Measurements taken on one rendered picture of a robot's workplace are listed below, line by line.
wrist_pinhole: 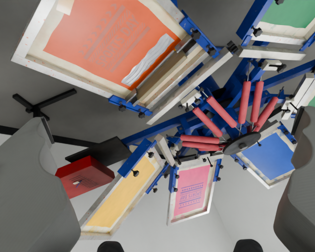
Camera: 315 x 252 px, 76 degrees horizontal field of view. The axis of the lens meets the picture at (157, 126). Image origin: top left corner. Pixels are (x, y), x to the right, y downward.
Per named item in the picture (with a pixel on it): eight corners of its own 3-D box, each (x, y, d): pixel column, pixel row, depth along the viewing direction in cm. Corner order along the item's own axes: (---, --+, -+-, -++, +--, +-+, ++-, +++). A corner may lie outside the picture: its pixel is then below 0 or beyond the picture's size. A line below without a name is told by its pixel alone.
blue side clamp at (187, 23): (174, 17, 95) (180, 25, 91) (182, 9, 93) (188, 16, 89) (205, 49, 117) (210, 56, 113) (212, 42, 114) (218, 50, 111)
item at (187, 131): (156, 122, 165) (161, 134, 159) (241, 52, 129) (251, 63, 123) (205, 139, 224) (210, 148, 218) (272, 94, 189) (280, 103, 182)
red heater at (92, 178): (56, 193, 197) (57, 206, 191) (18, 182, 158) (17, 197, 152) (113, 170, 196) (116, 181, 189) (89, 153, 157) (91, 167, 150)
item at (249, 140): (155, 49, 220) (211, 158, 149) (182, 20, 202) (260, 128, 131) (176, 65, 249) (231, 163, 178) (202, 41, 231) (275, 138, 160)
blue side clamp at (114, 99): (106, 93, 120) (108, 102, 116) (111, 88, 118) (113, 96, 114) (142, 107, 142) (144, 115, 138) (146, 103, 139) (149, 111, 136)
